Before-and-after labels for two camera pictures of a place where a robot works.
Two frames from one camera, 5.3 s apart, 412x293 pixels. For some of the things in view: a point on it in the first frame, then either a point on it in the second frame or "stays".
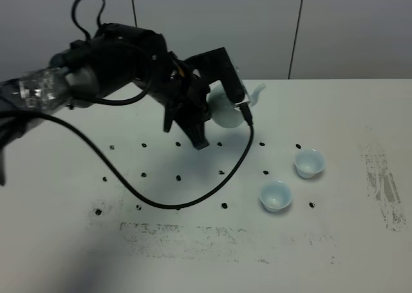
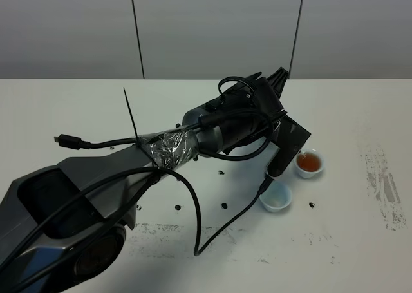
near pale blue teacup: x=275 y=195 stays
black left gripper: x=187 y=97 -> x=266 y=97
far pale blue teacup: x=309 y=163 stays
